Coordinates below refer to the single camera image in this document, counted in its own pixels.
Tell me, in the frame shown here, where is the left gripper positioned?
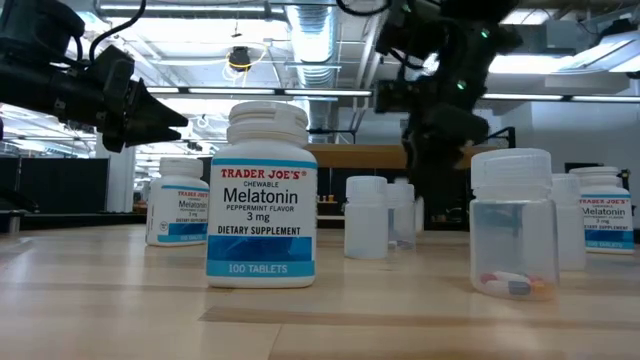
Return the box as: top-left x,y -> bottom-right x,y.
94,74 -> 190,154

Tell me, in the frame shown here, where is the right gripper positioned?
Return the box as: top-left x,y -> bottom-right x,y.
402,63 -> 491,232

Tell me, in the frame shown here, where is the clear bottle with coloured pills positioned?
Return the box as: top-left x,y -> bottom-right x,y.
468,147 -> 560,302
387,182 -> 417,251

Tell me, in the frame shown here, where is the frosted plastic bottle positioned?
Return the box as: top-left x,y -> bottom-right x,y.
343,175 -> 390,260
551,172 -> 587,272

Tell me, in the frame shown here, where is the wooden shelf with black frame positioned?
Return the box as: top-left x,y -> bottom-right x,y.
304,126 -> 517,171

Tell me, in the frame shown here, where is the black partition panel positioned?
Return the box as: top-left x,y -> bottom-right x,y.
0,156 -> 110,216

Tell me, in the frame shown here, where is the long ceiling light strip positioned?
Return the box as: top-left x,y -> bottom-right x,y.
145,86 -> 374,98
480,92 -> 640,104

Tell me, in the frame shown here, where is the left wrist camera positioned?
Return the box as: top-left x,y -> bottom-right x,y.
88,44 -> 136,91

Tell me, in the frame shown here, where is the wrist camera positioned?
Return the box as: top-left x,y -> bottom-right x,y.
375,79 -> 416,114
88,44 -> 136,91

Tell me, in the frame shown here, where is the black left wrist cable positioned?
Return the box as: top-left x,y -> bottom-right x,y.
87,0 -> 148,64

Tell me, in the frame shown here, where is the hanging black yellow cable reel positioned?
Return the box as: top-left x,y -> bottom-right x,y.
227,45 -> 254,72

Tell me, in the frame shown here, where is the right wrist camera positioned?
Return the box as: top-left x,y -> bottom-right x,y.
375,79 -> 416,114

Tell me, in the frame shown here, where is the black aluminium table frame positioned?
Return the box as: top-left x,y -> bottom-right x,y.
0,209 -> 147,234

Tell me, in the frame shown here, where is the silver ventilation duct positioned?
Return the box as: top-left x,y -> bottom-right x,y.
284,3 -> 344,132

